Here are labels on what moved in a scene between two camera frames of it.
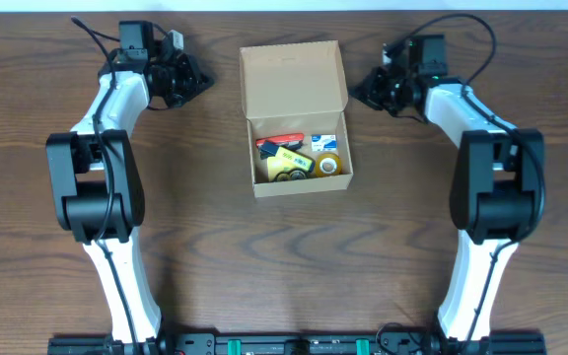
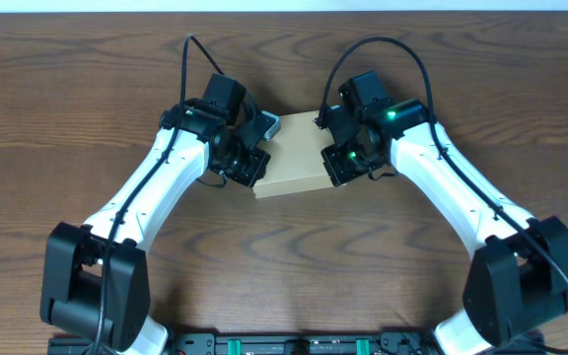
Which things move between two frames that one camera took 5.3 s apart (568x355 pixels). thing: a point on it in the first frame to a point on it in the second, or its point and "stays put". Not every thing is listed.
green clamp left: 234,347 stays put
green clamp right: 362,346 stays put
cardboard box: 295,88 to 296,164
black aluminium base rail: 296,343 stays put
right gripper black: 378,90 to 339,165
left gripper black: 185,79 to 247,169
